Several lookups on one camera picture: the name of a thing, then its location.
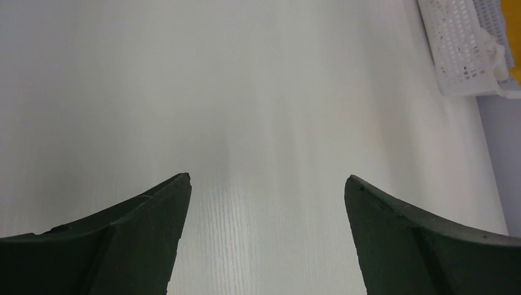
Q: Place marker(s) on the white plastic laundry basket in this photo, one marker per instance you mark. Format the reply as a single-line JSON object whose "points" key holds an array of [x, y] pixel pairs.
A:
{"points": [[460, 60]]}

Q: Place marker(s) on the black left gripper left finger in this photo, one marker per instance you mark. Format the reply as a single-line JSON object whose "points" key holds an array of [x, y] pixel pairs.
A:
{"points": [[128, 248]]}

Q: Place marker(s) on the orange t shirt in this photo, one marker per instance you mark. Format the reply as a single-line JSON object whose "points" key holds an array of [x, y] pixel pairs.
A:
{"points": [[511, 13]]}

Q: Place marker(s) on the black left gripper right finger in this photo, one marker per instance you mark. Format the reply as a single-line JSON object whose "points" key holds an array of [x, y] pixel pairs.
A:
{"points": [[403, 249]]}

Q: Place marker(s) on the white crumpled t shirt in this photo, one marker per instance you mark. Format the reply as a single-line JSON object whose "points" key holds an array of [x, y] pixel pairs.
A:
{"points": [[496, 55]]}

